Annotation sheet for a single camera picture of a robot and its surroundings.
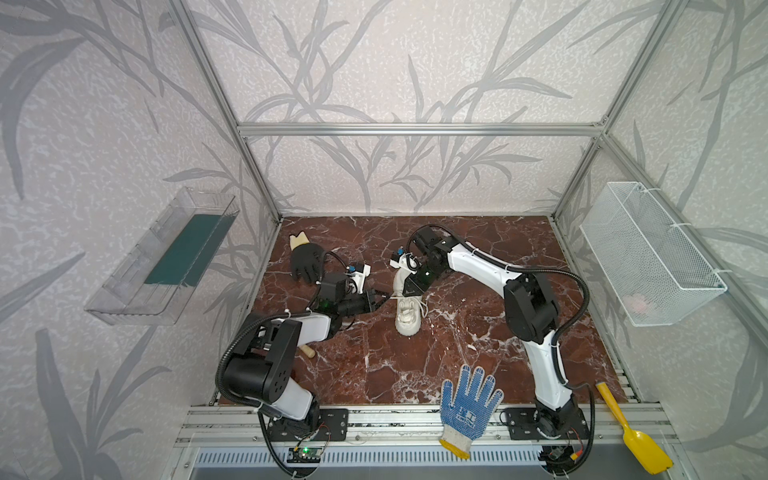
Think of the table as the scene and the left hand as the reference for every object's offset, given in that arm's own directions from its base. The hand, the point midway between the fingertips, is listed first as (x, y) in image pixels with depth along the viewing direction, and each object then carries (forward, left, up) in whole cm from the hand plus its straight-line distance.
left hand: (391, 288), depth 88 cm
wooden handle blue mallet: (-16, +23, -9) cm, 30 cm away
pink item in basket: (-10, -61, +12) cm, 63 cm away
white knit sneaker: (-4, -5, -6) cm, 9 cm away
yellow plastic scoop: (-39, -62, -7) cm, 74 cm away
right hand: (+5, -5, -3) cm, 8 cm away
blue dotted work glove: (-32, -19, -9) cm, 38 cm away
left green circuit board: (-40, +20, -11) cm, 46 cm away
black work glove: (+17, +31, -9) cm, 37 cm away
